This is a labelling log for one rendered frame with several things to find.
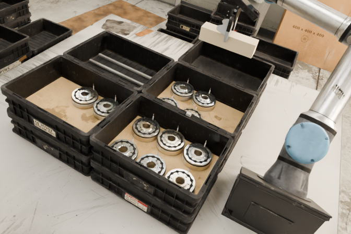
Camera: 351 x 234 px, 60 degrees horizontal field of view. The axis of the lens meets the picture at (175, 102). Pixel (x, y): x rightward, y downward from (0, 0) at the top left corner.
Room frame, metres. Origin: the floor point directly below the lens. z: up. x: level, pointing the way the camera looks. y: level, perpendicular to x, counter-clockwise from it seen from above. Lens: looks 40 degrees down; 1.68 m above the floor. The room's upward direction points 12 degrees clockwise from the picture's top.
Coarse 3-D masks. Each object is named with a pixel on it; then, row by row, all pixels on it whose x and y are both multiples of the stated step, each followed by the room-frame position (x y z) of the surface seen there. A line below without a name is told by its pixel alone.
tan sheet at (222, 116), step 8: (168, 88) 1.11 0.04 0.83; (160, 96) 1.04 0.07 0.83; (168, 96) 1.05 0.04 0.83; (184, 104) 1.02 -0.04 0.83; (216, 104) 1.06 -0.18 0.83; (224, 104) 1.08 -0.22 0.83; (208, 112) 1.00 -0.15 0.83; (216, 112) 1.01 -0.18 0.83; (224, 112) 1.02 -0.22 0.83; (232, 112) 1.03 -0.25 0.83; (240, 112) 1.04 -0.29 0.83; (208, 120) 0.95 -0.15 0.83; (216, 120) 0.96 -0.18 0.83; (224, 120) 0.97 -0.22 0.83; (232, 120) 0.98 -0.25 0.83; (224, 128) 0.92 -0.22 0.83; (232, 128) 0.93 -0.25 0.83
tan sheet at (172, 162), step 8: (128, 128) 0.81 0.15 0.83; (160, 128) 0.85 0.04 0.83; (120, 136) 0.77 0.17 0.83; (128, 136) 0.77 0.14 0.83; (136, 144) 0.74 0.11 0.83; (144, 144) 0.75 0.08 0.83; (152, 144) 0.76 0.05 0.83; (144, 152) 0.72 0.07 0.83; (152, 152) 0.72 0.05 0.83; (160, 152) 0.73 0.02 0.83; (168, 160) 0.70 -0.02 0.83; (176, 160) 0.71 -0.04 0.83; (216, 160) 0.74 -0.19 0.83; (168, 168) 0.67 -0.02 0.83; (176, 168) 0.67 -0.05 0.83; (184, 168) 0.68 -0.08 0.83; (208, 168) 0.70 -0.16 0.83; (200, 176) 0.66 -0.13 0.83; (200, 184) 0.63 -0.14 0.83
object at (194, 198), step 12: (144, 96) 0.90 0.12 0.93; (168, 108) 0.86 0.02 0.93; (108, 120) 0.74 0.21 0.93; (192, 120) 0.82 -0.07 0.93; (96, 132) 0.67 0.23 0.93; (216, 132) 0.79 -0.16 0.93; (96, 144) 0.63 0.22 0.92; (228, 144) 0.74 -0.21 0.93; (120, 156) 0.60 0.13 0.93; (132, 168) 0.58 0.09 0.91; (144, 168) 0.57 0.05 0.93; (216, 168) 0.63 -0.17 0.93; (156, 180) 0.55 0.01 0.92; (168, 180) 0.55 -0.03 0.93; (180, 192) 0.52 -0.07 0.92; (204, 192) 0.54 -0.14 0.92
